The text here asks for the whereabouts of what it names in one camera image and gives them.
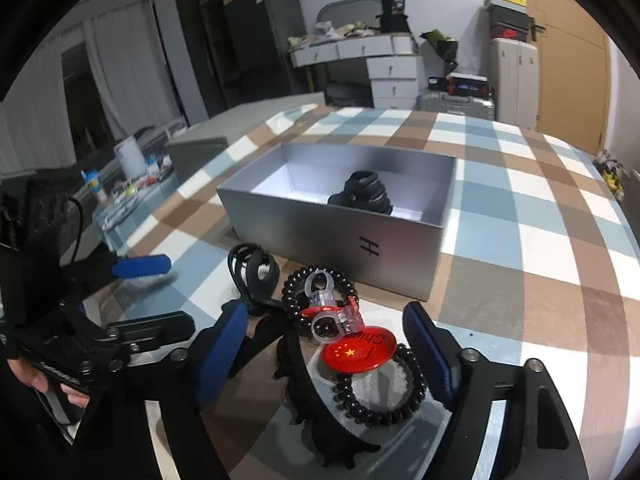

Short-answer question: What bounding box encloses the wooden door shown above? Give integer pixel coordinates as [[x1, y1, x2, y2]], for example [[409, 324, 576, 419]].
[[526, 0, 611, 154]]

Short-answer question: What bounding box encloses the silver aluminium suitcase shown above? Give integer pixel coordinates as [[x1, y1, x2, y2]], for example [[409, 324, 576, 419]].
[[416, 90, 495, 120]]

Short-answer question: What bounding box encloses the large black hair claw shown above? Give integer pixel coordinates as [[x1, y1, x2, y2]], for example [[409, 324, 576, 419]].
[[328, 170, 393, 216]]

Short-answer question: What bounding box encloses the person's left hand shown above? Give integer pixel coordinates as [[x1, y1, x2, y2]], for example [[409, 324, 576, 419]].
[[6, 358, 90, 408]]

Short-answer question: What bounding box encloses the black refrigerator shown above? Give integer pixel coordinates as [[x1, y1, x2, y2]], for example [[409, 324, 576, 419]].
[[224, 0, 308, 103]]

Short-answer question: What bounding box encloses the red round flag badge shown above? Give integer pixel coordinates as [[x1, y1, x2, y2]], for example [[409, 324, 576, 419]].
[[321, 326, 397, 375]]

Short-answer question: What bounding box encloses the white dressing desk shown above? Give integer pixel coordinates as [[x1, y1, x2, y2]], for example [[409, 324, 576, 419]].
[[290, 32, 426, 110]]

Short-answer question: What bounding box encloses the clear plastic hair clip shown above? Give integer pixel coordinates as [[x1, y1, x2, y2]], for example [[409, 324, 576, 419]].
[[300, 270, 364, 344]]

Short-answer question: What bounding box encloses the grey open cardboard box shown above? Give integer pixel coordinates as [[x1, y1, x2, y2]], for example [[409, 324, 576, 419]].
[[217, 143, 456, 300]]

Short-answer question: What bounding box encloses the white upright suitcase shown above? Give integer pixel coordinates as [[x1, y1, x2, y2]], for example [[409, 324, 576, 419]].
[[489, 38, 540, 130]]

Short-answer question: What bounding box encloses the black shoe box stack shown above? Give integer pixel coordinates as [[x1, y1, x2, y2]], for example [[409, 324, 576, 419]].
[[486, 4, 532, 42]]

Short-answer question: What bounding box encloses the grey bedside cabinet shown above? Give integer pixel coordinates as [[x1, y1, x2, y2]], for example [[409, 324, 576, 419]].
[[165, 92, 326, 184]]

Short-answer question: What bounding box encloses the black bead bracelet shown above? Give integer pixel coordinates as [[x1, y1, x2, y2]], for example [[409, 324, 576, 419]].
[[332, 343, 429, 428]]

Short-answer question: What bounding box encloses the red black box on suitcase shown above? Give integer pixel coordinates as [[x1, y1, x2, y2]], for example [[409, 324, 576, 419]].
[[427, 73, 490, 99]]

